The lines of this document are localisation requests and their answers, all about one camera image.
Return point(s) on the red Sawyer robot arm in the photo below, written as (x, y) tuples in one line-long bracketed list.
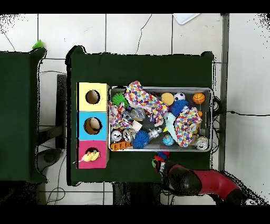
[(211, 181)]

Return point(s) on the green spiky ball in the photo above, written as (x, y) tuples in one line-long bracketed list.
[(118, 99)]

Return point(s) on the small orange basketball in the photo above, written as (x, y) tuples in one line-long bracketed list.
[(198, 98)]

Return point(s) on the mint green knitted cloth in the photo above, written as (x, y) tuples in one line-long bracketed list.
[(168, 120)]

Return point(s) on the shallow metal mesh bin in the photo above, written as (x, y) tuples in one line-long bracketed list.
[(202, 90)]

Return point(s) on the colourful dotted cloth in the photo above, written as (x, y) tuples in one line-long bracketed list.
[(117, 116), (143, 99), (186, 126)]

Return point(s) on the yellow duck plush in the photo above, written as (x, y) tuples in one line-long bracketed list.
[(91, 156)]

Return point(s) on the white board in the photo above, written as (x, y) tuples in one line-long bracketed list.
[(185, 18)]

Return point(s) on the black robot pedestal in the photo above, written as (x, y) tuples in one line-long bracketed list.
[(135, 194)]

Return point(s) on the bright green object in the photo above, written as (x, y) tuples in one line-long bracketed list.
[(38, 44)]

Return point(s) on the wooden box with three holes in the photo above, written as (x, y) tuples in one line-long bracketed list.
[(101, 105)]

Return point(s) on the dark green tablecloth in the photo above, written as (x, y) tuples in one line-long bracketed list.
[(19, 105), (137, 69)]

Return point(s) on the orange plastic building brick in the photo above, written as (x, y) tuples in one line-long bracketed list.
[(121, 145)]

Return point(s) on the blue spiky ball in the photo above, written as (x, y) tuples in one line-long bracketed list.
[(178, 106), (141, 139)]

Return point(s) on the orange foam cylinder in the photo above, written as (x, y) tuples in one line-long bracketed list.
[(167, 98)]

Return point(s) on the multicoloured spiky caterpillar toy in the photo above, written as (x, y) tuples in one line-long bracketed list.
[(161, 156)]

